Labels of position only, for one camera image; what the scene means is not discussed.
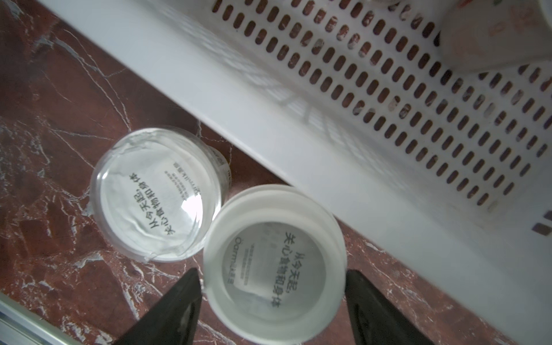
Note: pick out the white plastic perforated basket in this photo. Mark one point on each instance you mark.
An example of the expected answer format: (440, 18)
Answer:
(352, 103)

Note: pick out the foil topped yogurt cup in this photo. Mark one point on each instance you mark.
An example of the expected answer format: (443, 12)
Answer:
(156, 192)

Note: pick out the white lidded yogurt cup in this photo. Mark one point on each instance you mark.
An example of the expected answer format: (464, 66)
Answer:
(482, 35)
(274, 265)

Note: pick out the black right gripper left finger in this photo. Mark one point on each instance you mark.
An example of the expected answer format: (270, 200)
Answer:
(173, 319)

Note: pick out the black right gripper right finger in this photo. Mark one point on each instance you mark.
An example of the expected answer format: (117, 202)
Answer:
(373, 318)

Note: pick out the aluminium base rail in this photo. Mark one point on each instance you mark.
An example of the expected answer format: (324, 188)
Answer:
(21, 326)

